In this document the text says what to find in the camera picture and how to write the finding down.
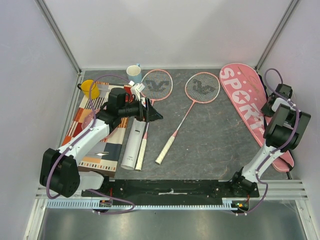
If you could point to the metal spoon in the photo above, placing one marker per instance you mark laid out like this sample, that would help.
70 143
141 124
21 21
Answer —
104 153

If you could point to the white slotted cable duct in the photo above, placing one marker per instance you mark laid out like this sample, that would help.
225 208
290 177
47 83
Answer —
99 204

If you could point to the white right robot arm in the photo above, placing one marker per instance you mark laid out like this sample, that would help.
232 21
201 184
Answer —
283 133

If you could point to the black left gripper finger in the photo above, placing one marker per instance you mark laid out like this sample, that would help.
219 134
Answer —
151 117
151 112

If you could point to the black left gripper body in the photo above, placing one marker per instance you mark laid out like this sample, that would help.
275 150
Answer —
135 109

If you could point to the colourful patchwork placemat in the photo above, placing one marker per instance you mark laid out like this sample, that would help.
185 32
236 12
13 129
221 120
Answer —
112 144

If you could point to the white shuttlecock tube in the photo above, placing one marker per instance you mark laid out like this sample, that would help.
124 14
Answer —
133 145

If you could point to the light blue mug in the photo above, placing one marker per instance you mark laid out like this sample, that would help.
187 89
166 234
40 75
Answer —
134 73

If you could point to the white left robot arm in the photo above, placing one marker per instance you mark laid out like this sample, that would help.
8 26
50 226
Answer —
59 169

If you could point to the aluminium frame post left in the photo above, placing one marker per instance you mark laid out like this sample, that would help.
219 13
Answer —
58 34

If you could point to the aluminium frame post right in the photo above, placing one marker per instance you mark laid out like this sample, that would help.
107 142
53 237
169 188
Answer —
276 33

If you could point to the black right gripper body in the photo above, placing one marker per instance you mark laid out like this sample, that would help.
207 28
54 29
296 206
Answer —
267 110

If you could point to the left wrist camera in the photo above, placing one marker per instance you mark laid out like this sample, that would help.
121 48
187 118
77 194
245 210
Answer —
136 89

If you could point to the yellow enamel mug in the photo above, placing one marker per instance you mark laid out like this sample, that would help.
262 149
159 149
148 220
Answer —
89 87

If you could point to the pink sport racket bag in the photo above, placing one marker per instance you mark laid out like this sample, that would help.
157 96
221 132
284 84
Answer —
246 91

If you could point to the pink badminton racket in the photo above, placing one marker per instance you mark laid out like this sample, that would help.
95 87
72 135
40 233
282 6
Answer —
201 88
158 86

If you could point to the aluminium frame post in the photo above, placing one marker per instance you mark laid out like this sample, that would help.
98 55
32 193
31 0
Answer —
276 33
58 34

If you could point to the pink dotted plate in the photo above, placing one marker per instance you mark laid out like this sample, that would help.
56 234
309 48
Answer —
87 120

